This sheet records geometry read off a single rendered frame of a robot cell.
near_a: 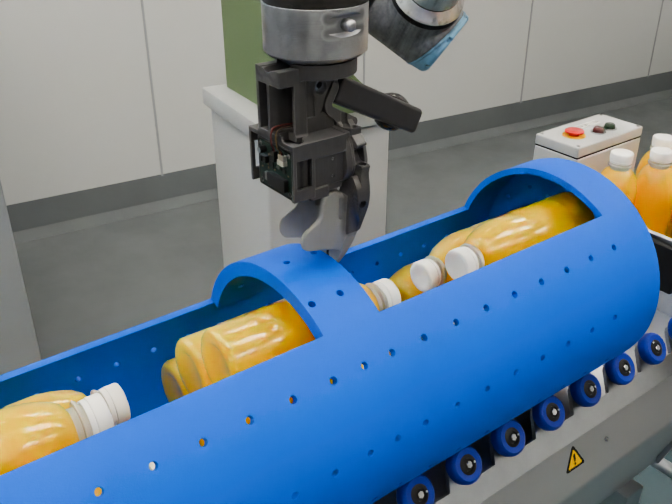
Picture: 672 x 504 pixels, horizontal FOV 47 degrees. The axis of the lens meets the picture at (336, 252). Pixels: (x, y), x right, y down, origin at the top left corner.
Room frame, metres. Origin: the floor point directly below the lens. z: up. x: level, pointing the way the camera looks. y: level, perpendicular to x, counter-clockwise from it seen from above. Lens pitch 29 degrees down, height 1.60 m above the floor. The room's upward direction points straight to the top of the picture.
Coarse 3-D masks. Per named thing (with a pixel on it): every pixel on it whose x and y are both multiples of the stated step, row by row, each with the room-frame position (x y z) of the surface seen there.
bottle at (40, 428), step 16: (0, 416) 0.46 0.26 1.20; (16, 416) 0.46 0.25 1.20; (32, 416) 0.47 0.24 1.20; (48, 416) 0.47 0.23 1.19; (64, 416) 0.48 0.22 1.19; (80, 416) 0.49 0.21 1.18; (0, 432) 0.45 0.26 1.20; (16, 432) 0.45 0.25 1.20; (32, 432) 0.45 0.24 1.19; (48, 432) 0.46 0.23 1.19; (64, 432) 0.47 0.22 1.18; (80, 432) 0.48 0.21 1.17; (0, 448) 0.44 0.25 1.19; (16, 448) 0.44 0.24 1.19; (32, 448) 0.44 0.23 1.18; (48, 448) 0.45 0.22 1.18; (0, 464) 0.43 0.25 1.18; (16, 464) 0.43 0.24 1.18
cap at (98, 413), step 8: (80, 400) 0.51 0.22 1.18; (88, 400) 0.50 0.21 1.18; (96, 400) 0.50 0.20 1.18; (104, 400) 0.50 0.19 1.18; (88, 408) 0.49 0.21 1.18; (96, 408) 0.50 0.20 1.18; (104, 408) 0.50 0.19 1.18; (88, 416) 0.49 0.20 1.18; (96, 416) 0.49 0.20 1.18; (104, 416) 0.49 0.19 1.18; (96, 424) 0.49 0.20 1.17; (104, 424) 0.49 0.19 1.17; (112, 424) 0.49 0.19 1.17; (96, 432) 0.48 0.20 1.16
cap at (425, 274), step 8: (416, 264) 0.82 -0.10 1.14; (424, 264) 0.81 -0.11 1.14; (432, 264) 0.81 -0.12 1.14; (416, 272) 0.82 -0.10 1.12; (424, 272) 0.81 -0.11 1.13; (432, 272) 0.80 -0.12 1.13; (440, 272) 0.81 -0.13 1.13; (416, 280) 0.82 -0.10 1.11; (424, 280) 0.81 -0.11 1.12; (432, 280) 0.80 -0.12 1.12; (440, 280) 0.81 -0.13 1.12; (424, 288) 0.80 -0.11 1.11; (432, 288) 0.80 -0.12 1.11
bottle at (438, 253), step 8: (496, 216) 0.92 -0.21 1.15; (480, 224) 0.89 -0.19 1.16; (456, 232) 0.87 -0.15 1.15; (464, 232) 0.86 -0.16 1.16; (448, 240) 0.85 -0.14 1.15; (456, 240) 0.85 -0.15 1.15; (464, 240) 0.84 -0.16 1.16; (440, 248) 0.84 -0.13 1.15; (448, 248) 0.83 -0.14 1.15; (432, 256) 0.83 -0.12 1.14; (440, 256) 0.83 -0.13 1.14; (440, 264) 0.81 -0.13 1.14; (448, 280) 0.82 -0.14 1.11
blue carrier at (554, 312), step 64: (512, 192) 0.98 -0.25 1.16; (576, 192) 0.84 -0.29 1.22; (256, 256) 0.68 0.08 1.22; (320, 256) 0.66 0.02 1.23; (384, 256) 0.89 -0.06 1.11; (512, 256) 0.71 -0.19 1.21; (576, 256) 0.74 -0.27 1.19; (640, 256) 0.79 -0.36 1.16; (192, 320) 0.71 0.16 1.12; (320, 320) 0.57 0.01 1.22; (384, 320) 0.59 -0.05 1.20; (448, 320) 0.62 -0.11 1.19; (512, 320) 0.65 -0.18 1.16; (576, 320) 0.70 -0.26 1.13; (640, 320) 0.77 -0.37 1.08; (0, 384) 0.59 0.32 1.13; (64, 384) 0.63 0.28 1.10; (128, 384) 0.67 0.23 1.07; (256, 384) 0.50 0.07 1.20; (320, 384) 0.52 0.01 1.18; (384, 384) 0.55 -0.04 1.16; (448, 384) 0.58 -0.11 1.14; (512, 384) 0.63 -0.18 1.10; (64, 448) 0.42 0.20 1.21; (128, 448) 0.43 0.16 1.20; (192, 448) 0.45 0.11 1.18; (256, 448) 0.47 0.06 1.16; (320, 448) 0.49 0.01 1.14; (384, 448) 0.53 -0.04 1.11; (448, 448) 0.59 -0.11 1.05
